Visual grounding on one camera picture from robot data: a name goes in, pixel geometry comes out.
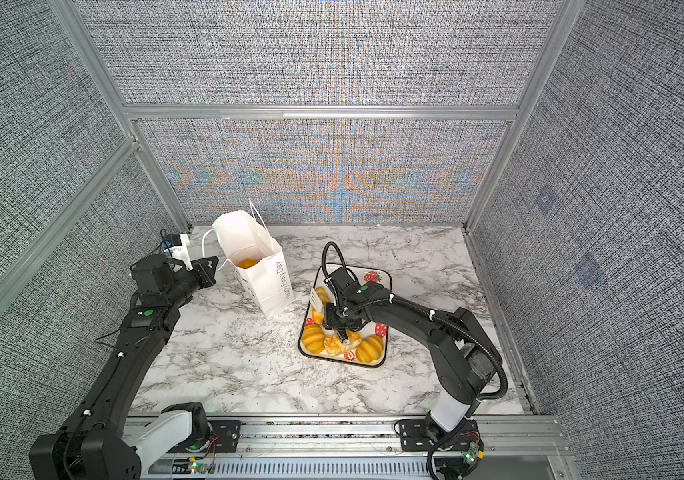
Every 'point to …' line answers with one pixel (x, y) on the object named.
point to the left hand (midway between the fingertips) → (218, 258)
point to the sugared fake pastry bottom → (334, 345)
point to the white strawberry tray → (368, 274)
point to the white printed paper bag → (249, 248)
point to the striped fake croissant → (324, 298)
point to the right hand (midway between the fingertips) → (328, 322)
